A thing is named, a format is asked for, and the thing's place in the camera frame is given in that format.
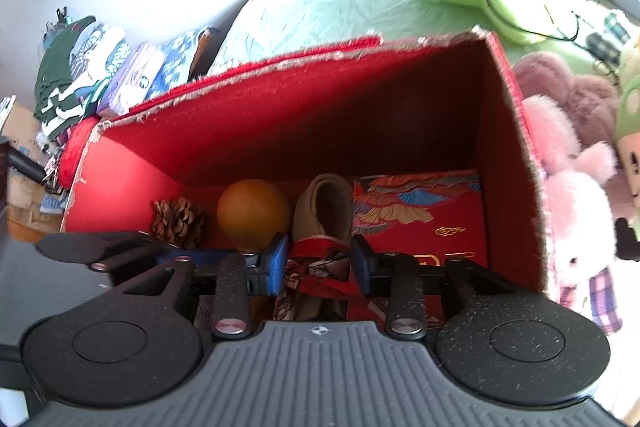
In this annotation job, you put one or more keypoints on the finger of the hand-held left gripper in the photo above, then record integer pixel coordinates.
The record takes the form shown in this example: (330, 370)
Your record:
(100, 252)

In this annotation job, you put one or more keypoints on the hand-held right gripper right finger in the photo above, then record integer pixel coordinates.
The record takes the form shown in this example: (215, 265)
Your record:
(367, 267)

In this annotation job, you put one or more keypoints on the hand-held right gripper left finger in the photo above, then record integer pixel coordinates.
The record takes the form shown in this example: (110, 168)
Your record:
(277, 264)

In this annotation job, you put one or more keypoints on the orange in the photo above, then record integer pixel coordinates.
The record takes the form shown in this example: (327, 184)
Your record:
(252, 214)

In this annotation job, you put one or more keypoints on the large brown pine cone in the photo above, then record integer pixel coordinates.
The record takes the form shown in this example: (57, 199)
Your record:
(175, 222)

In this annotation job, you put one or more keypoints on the red patterned packet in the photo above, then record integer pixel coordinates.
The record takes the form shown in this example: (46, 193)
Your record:
(440, 217)

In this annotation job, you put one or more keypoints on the red cardboard box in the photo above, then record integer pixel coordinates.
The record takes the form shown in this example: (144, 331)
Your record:
(300, 117)

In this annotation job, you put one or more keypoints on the flat cardboard boxes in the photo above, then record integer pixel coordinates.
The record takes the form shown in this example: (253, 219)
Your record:
(25, 209)

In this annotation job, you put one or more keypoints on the red pouch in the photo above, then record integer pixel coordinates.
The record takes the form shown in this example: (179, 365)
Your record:
(75, 147)

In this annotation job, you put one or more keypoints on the green white striped garment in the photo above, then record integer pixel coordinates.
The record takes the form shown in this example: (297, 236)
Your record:
(60, 107)

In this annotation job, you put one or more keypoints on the cardboard box with papers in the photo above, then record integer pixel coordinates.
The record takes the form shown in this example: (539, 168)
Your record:
(20, 117)

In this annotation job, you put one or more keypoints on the purple tissue pack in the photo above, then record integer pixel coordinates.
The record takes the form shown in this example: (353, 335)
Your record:
(132, 77)

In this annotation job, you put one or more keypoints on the grey patterned folded garment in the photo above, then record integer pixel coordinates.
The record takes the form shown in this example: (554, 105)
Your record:
(92, 52)

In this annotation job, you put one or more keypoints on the blue patterned cloth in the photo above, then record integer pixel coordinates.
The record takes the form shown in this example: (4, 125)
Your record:
(175, 57)

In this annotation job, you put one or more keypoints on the pink plush toy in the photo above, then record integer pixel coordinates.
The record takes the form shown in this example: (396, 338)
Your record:
(575, 207)

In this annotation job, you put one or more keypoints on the bunch of clothes pegs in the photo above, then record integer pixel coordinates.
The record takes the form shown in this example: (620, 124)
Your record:
(61, 14)

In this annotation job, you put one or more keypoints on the light green bed sheet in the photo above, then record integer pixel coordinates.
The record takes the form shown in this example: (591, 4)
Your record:
(325, 7)

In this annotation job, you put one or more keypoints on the brown plush toy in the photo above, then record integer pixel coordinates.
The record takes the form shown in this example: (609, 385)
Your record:
(585, 102)

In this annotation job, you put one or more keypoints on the green-hooded doll plush toy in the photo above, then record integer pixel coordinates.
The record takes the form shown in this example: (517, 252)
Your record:
(631, 107)

